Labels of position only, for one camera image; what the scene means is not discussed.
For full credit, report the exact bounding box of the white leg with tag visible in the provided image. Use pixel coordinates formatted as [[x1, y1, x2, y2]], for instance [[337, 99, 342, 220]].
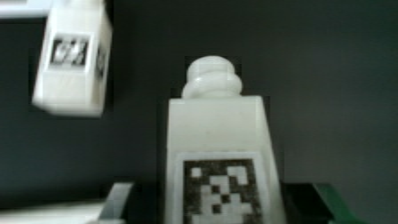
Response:
[[163, 56, 287, 224]]

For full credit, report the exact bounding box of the white leg centre right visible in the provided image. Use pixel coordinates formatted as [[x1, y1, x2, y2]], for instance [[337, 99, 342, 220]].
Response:
[[31, 0, 111, 117]]

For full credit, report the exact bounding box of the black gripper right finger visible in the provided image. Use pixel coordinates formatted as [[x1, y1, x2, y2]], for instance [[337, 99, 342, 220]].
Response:
[[282, 183, 362, 224]]

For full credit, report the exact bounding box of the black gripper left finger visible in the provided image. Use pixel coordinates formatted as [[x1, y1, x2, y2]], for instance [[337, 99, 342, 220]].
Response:
[[95, 182, 134, 224]]

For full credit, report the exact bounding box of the white square tabletop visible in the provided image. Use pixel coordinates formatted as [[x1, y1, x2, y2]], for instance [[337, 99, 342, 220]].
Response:
[[0, 201, 102, 224]]

